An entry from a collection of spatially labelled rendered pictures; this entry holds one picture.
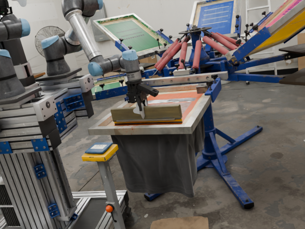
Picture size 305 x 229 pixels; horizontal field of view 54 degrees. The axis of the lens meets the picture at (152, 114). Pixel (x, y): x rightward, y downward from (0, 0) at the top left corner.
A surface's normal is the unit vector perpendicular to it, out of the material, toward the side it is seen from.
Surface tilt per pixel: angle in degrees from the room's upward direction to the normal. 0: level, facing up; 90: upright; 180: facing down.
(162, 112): 90
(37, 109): 90
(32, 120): 90
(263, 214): 0
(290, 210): 0
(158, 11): 90
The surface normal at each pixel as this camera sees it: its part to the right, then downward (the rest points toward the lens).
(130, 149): -0.57, 0.43
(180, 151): -0.30, 0.43
